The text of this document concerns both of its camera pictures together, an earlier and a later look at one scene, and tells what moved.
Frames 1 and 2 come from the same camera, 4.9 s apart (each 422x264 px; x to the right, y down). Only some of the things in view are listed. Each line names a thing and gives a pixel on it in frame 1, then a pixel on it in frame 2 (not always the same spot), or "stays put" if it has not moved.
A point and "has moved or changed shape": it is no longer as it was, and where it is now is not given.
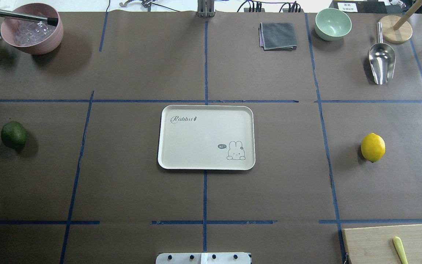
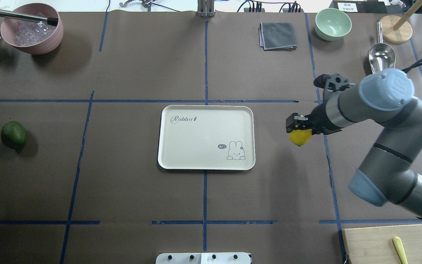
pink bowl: (34, 36) stays put
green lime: (14, 135) stays put
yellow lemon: (373, 147) has moved or changed shape
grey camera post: (206, 8) stays put
